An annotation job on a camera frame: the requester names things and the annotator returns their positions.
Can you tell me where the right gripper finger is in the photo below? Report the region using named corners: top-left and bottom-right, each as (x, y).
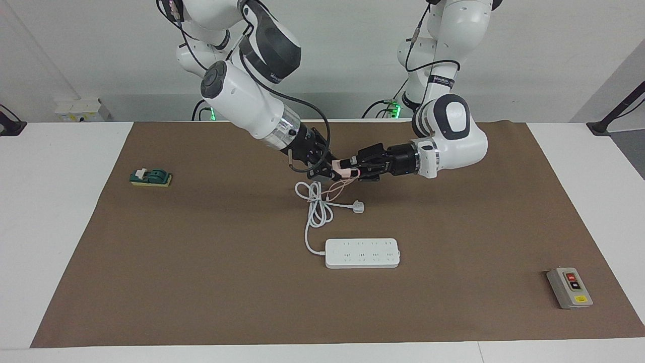
top-left (306, 164), bottom-right (337, 182)
top-left (317, 130), bottom-right (334, 163)

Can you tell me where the thin pink charger cable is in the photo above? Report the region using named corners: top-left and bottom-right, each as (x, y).
top-left (322, 174), bottom-right (359, 202)

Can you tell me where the pink charger adapter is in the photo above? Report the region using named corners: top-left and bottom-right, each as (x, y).
top-left (333, 159), bottom-right (359, 178)

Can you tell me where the white power strip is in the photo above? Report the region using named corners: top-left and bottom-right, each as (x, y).
top-left (325, 238), bottom-right (401, 269)

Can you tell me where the brown table mat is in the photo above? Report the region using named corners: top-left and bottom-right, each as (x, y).
top-left (30, 120), bottom-right (645, 348)

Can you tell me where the grey push-button control box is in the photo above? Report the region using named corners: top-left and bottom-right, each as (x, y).
top-left (547, 267), bottom-right (594, 310)

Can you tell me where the black clamp stand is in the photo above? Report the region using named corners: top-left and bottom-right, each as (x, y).
top-left (586, 81), bottom-right (645, 137)
top-left (0, 104), bottom-right (27, 137)

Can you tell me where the black base cable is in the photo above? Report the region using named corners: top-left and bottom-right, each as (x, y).
top-left (191, 99), bottom-right (212, 122)
top-left (362, 76), bottom-right (410, 119)

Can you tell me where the white power cord with plug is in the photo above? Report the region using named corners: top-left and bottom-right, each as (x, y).
top-left (295, 180), bottom-right (364, 256)

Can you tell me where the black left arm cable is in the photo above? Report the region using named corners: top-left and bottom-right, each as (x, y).
top-left (406, 10), bottom-right (462, 96)

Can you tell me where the green knife switch yellow base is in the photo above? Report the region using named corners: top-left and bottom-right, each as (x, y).
top-left (130, 168), bottom-right (172, 188)

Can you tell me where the white wall socket box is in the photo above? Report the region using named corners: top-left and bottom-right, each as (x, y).
top-left (54, 98), bottom-right (112, 123)

